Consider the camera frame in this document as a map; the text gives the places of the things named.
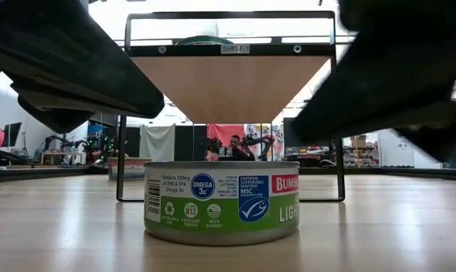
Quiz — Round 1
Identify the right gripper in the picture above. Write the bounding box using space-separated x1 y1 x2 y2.
292 0 456 141

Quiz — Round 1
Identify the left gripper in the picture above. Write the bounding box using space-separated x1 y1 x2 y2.
0 0 165 119

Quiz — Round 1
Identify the silver can teal label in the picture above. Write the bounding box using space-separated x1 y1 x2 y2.
174 35 235 46

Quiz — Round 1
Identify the green label tuna can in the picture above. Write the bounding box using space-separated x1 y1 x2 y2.
143 160 301 247

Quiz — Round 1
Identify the cardboard box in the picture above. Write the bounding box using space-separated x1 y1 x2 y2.
349 134 368 149

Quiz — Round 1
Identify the cluttered workbench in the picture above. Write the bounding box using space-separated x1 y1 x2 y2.
284 142 334 168

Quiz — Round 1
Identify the grey hanging cloth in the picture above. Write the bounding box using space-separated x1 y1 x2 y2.
138 123 177 162

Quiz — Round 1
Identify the gold can blue red label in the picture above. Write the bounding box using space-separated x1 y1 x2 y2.
107 156 147 182

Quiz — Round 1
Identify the small black monitor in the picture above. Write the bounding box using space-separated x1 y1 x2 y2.
0 121 23 148

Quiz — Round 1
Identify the floral hanging cloth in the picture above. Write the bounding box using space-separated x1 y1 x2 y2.
244 123 284 162

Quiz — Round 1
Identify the red hanging cloth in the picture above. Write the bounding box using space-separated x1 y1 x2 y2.
206 123 246 162

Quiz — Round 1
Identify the person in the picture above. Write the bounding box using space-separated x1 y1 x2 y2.
227 134 256 162

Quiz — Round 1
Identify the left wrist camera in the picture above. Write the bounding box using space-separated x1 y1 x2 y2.
10 81 97 134

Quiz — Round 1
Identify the black table frame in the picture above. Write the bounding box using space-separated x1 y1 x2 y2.
0 165 456 184

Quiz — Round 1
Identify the wooden shelf black frame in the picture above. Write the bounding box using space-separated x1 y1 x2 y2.
115 10 346 202

